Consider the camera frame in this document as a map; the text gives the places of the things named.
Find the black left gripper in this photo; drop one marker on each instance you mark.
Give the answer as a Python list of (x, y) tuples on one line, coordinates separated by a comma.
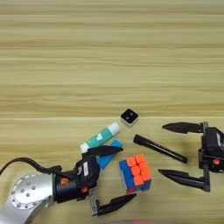
[(67, 188)]

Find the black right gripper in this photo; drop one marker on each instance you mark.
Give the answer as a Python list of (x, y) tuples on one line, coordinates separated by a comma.
[(214, 164)]

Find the blue rectangular block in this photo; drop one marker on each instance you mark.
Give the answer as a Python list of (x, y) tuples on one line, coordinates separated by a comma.
[(106, 161)]

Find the orange and blue puzzle cube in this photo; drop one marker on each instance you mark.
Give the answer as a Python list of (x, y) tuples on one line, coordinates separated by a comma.
[(135, 173)]

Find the teal and white glue stick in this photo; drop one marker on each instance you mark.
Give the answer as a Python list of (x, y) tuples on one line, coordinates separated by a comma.
[(102, 136)]

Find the small black and white cube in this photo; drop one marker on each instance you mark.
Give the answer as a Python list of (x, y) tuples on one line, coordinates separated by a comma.
[(129, 116)]

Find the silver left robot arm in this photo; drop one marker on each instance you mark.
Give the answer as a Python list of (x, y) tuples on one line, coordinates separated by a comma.
[(26, 195)]

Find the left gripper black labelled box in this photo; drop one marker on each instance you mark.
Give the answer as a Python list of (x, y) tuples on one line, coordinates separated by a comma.
[(87, 172)]

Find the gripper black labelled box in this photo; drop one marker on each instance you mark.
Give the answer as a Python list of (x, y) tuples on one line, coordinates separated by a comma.
[(214, 141), (87, 172)]

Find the black marker pen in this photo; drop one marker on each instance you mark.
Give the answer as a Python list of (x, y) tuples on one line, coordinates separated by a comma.
[(159, 148)]

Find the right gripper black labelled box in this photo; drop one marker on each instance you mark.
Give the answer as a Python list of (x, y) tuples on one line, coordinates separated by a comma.
[(214, 141)]

